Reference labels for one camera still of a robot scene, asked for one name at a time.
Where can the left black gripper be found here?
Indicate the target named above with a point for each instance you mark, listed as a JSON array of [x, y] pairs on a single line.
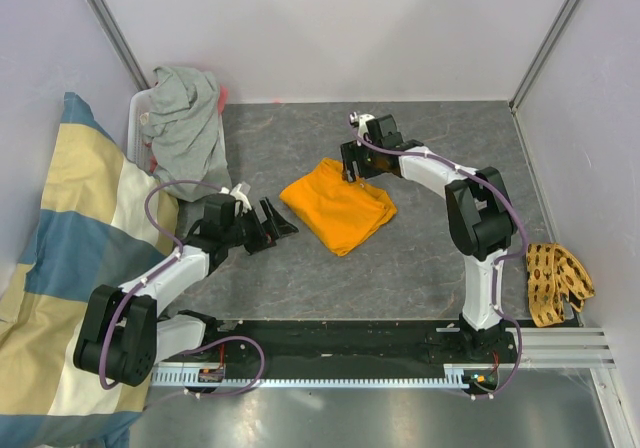
[[274, 227]]

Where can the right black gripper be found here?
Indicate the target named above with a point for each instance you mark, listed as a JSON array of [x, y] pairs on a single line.
[[351, 152]]

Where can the orange t shirt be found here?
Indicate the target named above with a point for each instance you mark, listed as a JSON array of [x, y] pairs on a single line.
[[342, 215]]

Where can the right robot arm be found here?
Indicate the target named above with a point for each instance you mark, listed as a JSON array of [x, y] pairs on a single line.
[[481, 219]]

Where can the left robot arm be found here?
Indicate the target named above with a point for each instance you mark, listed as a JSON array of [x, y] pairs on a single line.
[[122, 335]]

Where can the grey t shirt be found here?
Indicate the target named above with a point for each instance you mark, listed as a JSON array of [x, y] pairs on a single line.
[[186, 134]]

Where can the pink red garment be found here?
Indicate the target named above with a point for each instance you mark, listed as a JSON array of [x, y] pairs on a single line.
[[222, 99]]

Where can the white plastic basket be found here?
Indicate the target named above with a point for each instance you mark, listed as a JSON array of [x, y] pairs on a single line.
[[137, 151]]

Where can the blue yellow striped pillow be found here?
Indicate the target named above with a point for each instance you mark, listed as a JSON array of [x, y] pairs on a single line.
[[102, 221]]

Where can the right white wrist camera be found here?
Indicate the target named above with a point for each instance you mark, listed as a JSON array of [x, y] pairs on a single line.
[[358, 123]]

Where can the slotted cable duct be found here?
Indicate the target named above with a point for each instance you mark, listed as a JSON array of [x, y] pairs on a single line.
[[203, 376]]

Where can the aluminium rail profile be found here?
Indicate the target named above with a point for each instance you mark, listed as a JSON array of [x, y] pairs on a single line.
[[565, 347]]

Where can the left aluminium frame post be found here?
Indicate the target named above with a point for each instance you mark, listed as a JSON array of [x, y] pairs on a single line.
[[119, 43]]

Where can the aluminium frame post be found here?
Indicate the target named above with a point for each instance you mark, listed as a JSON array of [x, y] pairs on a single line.
[[552, 37], [119, 43]]

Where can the right aluminium frame post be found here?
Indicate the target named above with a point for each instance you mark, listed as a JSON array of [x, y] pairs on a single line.
[[552, 37]]

